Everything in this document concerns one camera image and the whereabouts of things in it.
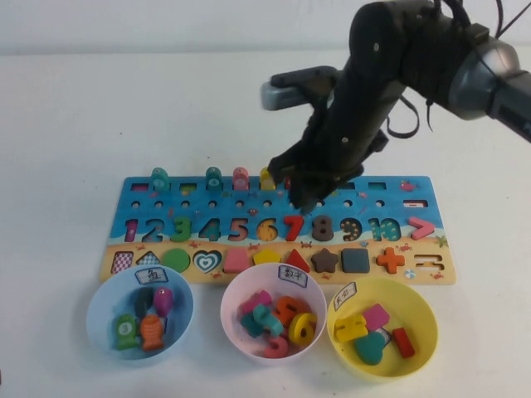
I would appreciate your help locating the pink fish piece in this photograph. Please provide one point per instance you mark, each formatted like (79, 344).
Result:
(240, 179)

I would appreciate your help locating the dark grey fish piece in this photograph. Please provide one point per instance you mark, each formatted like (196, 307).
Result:
(143, 302)

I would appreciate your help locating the pink greater-than sign piece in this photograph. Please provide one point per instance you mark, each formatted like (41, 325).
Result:
(422, 229)

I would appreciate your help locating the paper label on yellow bowl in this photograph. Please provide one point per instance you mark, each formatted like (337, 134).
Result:
(345, 294)

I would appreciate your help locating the magenta rectangle piece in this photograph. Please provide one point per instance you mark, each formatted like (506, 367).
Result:
(375, 316)

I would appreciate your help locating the pink trapezoid piece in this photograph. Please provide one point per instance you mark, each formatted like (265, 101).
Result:
(235, 261)

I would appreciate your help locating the teal heart piece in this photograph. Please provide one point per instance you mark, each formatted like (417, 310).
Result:
(369, 348)

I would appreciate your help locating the green fish piece numbered three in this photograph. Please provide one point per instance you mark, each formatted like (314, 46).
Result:
(124, 331)

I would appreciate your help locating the brown number eight piece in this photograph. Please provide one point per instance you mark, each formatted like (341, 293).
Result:
(323, 229)

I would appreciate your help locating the teal number four piece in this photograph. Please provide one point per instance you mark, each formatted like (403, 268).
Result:
(248, 325)

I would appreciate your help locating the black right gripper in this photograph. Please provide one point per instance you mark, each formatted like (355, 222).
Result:
(348, 132)

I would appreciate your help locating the red number seven piece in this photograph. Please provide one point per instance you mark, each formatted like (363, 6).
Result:
(294, 229)

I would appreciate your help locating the paper label on pink bowl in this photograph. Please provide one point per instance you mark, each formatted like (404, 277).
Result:
(292, 273)

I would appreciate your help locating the red minus sign piece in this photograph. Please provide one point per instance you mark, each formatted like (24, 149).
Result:
(403, 342)

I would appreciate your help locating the yellow plastic bowl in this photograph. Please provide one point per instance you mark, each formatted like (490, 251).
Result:
(419, 315)

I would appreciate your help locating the purple fish piece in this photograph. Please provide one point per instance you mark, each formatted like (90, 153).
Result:
(163, 300)

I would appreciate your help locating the red triangle piece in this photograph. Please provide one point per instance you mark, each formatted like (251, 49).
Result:
(295, 260)

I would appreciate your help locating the yellow number six piece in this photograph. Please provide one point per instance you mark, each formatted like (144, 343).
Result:
(305, 327)

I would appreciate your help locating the blue white patterned shape piece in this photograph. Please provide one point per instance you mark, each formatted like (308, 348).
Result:
(386, 335)

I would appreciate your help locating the colourful wooden puzzle board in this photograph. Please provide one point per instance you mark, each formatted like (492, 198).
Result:
(232, 211)

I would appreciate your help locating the teal fish piece numbered four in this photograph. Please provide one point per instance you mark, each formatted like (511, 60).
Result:
(213, 179)

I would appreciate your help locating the orange fish piece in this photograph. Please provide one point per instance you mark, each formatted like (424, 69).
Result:
(151, 331)

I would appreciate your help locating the light blue plastic bowl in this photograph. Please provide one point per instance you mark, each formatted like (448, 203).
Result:
(99, 315)

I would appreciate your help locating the magenta number one piece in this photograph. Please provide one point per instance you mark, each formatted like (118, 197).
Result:
(257, 302)

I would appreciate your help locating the yellow fish piece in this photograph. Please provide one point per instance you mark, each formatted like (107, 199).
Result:
(265, 182)

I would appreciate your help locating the green number three piece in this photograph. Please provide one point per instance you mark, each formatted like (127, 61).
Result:
(179, 229)

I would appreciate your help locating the paper label on blue bowl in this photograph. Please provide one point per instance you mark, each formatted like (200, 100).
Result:
(150, 275)

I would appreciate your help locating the orange plus sign piece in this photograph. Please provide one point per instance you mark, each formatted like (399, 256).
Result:
(390, 261)

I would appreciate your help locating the yellow equals sign piece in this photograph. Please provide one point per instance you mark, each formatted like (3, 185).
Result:
(350, 327)

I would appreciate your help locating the dark grey square piece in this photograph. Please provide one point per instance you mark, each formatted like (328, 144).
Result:
(355, 261)

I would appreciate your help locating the brown star piece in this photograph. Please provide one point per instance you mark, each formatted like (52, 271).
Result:
(325, 261)

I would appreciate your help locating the pink plastic bowl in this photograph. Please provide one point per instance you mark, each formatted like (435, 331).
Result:
(232, 307)

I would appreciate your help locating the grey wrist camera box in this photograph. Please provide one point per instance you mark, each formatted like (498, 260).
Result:
(282, 93)

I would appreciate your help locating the yellow pentagon piece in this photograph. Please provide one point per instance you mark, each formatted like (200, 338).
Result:
(269, 258)

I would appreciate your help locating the light teal fish piece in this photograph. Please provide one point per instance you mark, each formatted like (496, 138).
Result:
(159, 179)

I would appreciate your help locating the green circle piece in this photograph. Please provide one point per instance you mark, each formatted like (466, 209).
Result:
(176, 260)

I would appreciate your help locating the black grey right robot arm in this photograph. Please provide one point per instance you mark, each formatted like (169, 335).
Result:
(477, 70)

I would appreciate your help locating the teal number two piece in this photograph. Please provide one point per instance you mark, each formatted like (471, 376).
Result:
(267, 319)

